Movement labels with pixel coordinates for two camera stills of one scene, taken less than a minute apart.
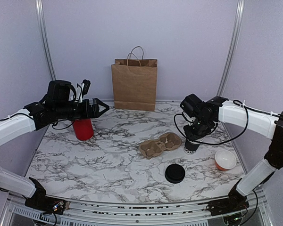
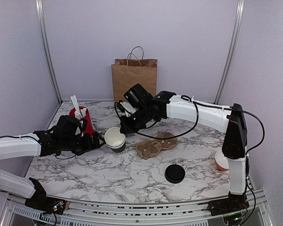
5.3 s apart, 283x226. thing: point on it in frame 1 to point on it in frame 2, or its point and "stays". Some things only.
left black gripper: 94,113 to 88,145
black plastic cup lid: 174,173 stays
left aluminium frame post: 39,5 stays
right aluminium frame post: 233,47 stays
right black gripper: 191,136 to 125,128
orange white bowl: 225,159 stays
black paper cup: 190,147 to 117,144
